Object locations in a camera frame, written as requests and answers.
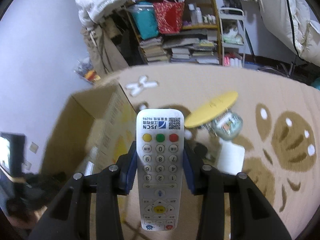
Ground brown cardboard box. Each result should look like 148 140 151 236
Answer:
40 85 136 179

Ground wooden bookshelf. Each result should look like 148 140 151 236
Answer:
126 0 221 64

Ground yellow oval banana gadget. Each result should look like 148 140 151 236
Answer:
184 91 239 128

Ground black car key fob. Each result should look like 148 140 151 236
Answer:
194 142 208 159

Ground beige patterned blanket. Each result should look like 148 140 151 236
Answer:
85 63 320 240

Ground white reclining chair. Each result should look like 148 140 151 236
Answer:
258 0 319 66

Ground pale green earbuds case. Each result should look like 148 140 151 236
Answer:
211 111 243 141

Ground lower wall socket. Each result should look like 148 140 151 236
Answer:
23 160 32 171

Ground upper wall socket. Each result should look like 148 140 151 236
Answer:
29 142 39 154

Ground beige hanging trousers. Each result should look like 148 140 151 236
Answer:
81 17 129 78

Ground white rolling cart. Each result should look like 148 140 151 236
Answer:
218 7 246 68

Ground wall socket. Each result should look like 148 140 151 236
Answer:
29 142 39 154
23 160 32 171

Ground white square power adapter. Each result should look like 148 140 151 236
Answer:
216 139 245 175

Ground red patterned gift bag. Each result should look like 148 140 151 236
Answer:
153 0 185 34

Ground stack of books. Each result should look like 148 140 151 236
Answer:
139 36 169 64

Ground white TV remote coloured buttons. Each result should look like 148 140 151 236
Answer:
136 109 184 231

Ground teal storage bag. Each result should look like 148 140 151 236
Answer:
127 1 159 40

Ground bag of plush toys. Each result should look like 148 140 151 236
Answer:
74 57 101 84

